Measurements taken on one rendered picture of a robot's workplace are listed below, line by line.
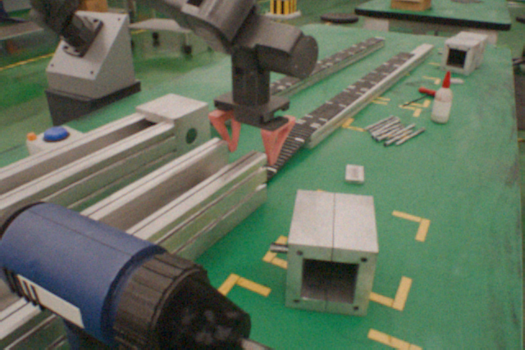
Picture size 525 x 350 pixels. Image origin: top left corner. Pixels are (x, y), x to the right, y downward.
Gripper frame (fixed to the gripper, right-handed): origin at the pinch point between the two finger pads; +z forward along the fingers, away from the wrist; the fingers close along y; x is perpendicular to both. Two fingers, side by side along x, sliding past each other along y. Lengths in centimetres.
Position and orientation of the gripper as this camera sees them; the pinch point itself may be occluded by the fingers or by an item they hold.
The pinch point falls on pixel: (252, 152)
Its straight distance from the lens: 65.9
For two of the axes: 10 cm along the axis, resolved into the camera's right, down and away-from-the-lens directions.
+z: 0.0, 8.9, 4.6
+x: 5.7, -3.8, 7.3
